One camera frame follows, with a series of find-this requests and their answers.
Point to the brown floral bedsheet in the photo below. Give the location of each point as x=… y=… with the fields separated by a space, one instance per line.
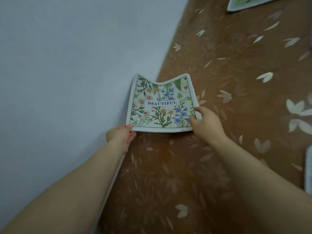
x=185 y=180

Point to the person's left thumb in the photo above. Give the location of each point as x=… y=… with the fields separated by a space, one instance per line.
x=126 y=127

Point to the person's right thumb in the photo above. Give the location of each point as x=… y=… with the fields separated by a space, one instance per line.
x=193 y=122

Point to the person's right forearm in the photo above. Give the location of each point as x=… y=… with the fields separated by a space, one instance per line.
x=263 y=192

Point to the person's right hand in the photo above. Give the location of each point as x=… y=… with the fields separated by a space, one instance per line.
x=209 y=126

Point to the white fabric item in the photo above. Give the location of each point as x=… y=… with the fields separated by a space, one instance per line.
x=308 y=170

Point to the person's left hand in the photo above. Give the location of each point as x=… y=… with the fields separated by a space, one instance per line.
x=118 y=137

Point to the floral print cloth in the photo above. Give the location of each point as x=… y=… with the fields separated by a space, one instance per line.
x=246 y=1
x=158 y=104

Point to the person's left forearm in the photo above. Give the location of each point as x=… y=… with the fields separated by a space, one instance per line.
x=73 y=192

